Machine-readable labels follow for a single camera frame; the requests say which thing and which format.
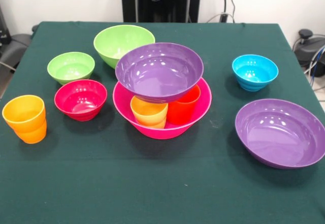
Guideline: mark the red cup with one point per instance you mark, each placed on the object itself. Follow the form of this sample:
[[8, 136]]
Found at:
[[182, 112]]

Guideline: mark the large green bowl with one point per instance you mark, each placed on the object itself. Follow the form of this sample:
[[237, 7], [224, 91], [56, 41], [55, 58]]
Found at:
[[116, 41]]

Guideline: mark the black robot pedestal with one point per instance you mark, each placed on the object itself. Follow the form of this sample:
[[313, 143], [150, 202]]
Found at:
[[172, 0]]

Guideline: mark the purple bowl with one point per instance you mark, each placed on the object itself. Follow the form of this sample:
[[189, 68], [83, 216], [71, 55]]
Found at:
[[160, 76], [279, 135]]

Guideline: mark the orange cup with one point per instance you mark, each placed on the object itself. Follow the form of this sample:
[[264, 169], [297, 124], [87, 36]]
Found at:
[[25, 120]]

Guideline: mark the yellow cup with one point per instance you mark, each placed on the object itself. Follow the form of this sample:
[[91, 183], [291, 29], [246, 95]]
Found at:
[[148, 114]]

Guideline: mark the large pink bowl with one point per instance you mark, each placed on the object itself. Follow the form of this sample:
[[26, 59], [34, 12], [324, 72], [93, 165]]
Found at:
[[203, 102]]

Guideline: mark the blue bowl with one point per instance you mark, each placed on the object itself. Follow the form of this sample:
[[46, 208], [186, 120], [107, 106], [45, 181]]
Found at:
[[255, 72]]

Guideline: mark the dark green tablecloth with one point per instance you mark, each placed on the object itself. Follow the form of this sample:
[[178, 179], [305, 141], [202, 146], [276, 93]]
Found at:
[[152, 183]]

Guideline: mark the small green bowl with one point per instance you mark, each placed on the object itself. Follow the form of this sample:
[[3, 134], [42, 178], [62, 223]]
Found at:
[[71, 67]]

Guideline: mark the black floor stand base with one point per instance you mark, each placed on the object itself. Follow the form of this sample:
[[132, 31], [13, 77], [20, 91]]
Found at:
[[12, 48], [308, 46]]

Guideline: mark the small red bowl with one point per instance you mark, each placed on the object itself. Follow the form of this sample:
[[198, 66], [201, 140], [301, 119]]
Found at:
[[81, 99]]

